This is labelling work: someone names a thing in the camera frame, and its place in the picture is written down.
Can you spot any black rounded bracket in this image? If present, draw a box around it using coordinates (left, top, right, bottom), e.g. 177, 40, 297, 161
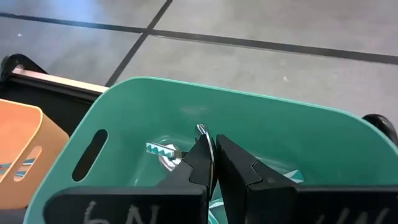
362, 113, 398, 147
0, 53, 48, 82

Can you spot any spoon with white teal handle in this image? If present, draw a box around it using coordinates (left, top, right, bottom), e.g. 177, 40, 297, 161
145, 142, 187, 172

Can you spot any blue striped utensil handle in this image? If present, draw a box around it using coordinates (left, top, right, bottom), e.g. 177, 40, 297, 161
14, 157, 36, 179

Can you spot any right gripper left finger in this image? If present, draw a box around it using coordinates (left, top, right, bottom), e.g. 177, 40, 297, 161
43, 133, 216, 224

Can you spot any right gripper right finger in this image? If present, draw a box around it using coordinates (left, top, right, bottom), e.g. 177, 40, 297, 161
216, 134, 398, 224

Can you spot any yellow plastic bin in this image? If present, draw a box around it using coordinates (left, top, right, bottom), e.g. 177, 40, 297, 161
0, 98, 70, 211

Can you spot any teal patterned utensil handle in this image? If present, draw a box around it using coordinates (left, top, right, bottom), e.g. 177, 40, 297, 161
283, 169, 305, 184

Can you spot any teal plastic bin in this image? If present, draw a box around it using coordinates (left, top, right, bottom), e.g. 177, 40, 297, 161
23, 76, 398, 224

